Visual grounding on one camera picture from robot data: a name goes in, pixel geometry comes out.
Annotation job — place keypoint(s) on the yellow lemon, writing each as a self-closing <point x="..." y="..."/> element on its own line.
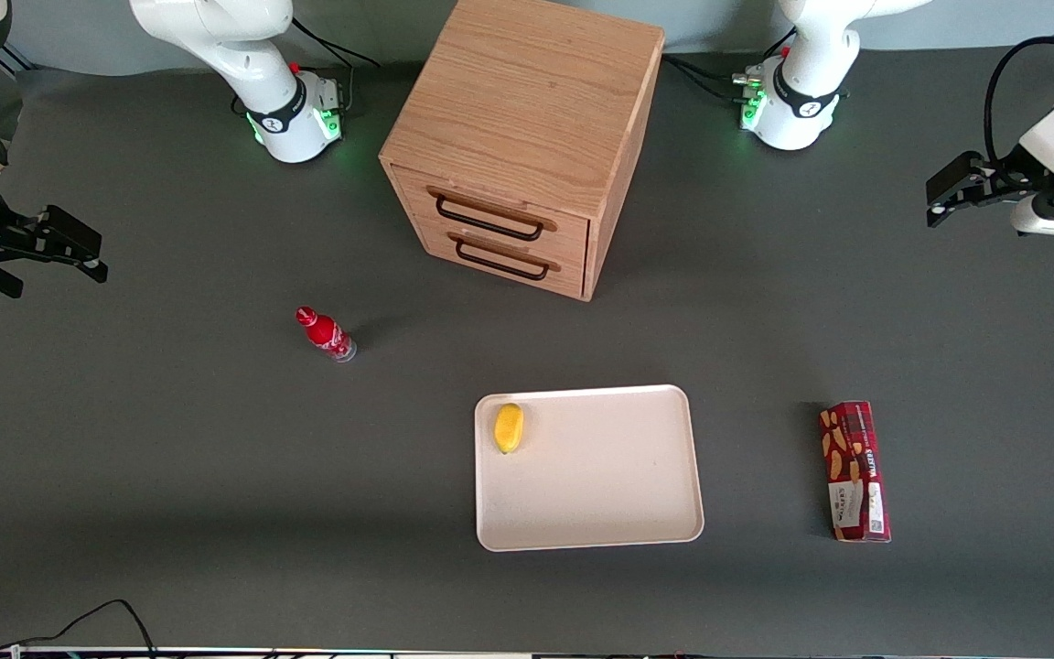
<point x="509" y="428"/>

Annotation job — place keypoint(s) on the small red soda bottle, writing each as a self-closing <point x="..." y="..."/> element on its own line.
<point x="326" y="335"/>

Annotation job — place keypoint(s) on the red tartan cookie box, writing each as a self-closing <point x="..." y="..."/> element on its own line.
<point x="855" y="476"/>

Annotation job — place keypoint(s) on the wooden drawer cabinet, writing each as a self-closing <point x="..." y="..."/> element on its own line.
<point x="527" y="101"/>

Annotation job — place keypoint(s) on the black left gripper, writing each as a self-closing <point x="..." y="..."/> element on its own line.
<point x="1005" y="177"/>

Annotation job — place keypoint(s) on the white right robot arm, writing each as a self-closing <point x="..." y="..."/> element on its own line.
<point x="282" y="119"/>

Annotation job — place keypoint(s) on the cream rectangular tray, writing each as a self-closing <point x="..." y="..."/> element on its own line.
<point x="609" y="476"/>

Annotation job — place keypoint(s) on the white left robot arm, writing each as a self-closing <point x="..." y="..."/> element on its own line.
<point x="797" y="119"/>

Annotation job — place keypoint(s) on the wooden drawer front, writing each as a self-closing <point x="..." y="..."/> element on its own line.
<point x="518" y="275"/>
<point x="500" y="206"/>

